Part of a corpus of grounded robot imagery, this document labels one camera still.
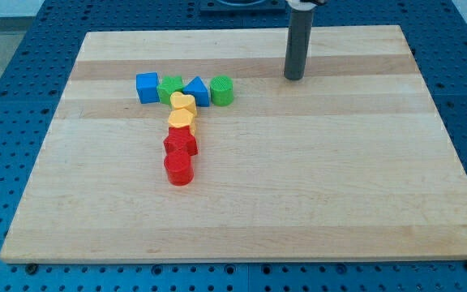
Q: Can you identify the green star block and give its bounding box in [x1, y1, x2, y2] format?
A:
[156, 75, 184, 105]

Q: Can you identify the yellow hexagon block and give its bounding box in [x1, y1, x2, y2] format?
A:
[168, 109, 196, 135]

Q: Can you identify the green cylinder block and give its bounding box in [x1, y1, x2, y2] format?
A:
[210, 75, 234, 106]

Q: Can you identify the yellow heart block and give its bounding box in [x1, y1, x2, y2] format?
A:
[170, 92, 197, 116]

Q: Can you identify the wooden board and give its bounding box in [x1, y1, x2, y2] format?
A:
[0, 25, 467, 264]

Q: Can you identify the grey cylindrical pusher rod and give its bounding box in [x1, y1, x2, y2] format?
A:
[284, 1, 316, 80]

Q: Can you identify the blue cube block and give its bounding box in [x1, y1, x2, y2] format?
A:
[135, 72, 160, 104]

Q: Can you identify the blue triangle block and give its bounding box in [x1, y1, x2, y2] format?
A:
[183, 76, 210, 107]

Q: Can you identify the red cylinder block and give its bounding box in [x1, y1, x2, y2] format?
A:
[164, 149, 194, 186]

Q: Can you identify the red star block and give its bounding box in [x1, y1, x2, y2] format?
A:
[163, 126, 198, 156]

